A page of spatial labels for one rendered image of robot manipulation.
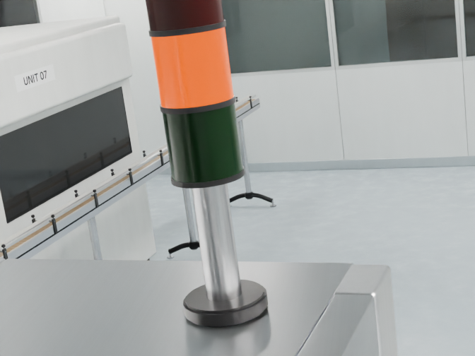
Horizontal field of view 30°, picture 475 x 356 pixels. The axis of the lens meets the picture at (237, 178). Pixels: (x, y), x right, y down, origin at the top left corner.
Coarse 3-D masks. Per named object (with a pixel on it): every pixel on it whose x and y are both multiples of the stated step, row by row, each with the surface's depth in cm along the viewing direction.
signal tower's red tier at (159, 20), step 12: (156, 0) 56; (168, 0) 55; (180, 0) 55; (192, 0) 55; (204, 0) 55; (216, 0) 56; (156, 12) 56; (168, 12) 55; (180, 12) 55; (192, 12) 55; (204, 12) 56; (216, 12) 56; (156, 24) 56; (168, 24) 56; (180, 24) 55; (192, 24) 55; (204, 24) 56
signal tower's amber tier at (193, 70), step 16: (208, 32) 56; (224, 32) 57; (160, 48) 56; (176, 48) 56; (192, 48) 56; (208, 48) 56; (224, 48) 57; (160, 64) 57; (176, 64) 56; (192, 64) 56; (208, 64) 56; (224, 64) 57; (160, 80) 57; (176, 80) 56; (192, 80) 56; (208, 80) 56; (224, 80) 57; (160, 96) 58; (176, 96) 57; (192, 96) 57; (208, 96) 57; (224, 96) 57
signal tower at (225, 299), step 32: (160, 32) 56; (192, 32) 55; (192, 192) 60; (224, 192) 60; (224, 224) 60; (224, 256) 61; (224, 288) 61; (256, 288) 63; (192, 320) 61; (224, 320) 60
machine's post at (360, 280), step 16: (352, 272) 67; (368, 272) 67; (384, 272) 66; (352, 288) 64; (368, 288) 64; (384, 288) 65; (384, 304) 65; (384, 320) 65; (384, 336) 65; (384, 352) 65
